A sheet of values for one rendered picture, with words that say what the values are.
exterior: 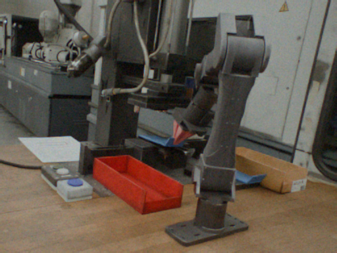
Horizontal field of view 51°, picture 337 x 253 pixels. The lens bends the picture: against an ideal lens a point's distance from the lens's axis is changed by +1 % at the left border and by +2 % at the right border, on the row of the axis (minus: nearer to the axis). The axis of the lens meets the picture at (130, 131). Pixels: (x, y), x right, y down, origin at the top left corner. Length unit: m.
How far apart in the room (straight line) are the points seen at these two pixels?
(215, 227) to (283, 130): 0.88
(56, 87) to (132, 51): 3.02
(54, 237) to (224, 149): 0.38
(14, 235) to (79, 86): 3.61
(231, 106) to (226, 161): 0.12
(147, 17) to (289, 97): 0.72
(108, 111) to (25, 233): 0.69
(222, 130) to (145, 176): 0.34
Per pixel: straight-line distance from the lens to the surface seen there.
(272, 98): 1.62
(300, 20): 1.60
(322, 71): 1.46
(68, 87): 4.20
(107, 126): 1.31
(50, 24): 5.48
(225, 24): 0.73
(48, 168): 0.98
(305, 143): 1.48
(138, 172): 1.01
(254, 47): 0.70
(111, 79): 1.29
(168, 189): 0.92
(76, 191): 0.85
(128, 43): 1.21
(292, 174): 1.26
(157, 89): 1.10
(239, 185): 1.10
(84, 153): 1.01
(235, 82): 0.70
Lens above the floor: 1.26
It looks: 12 degrees down
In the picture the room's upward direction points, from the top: 7 degrees clockwise
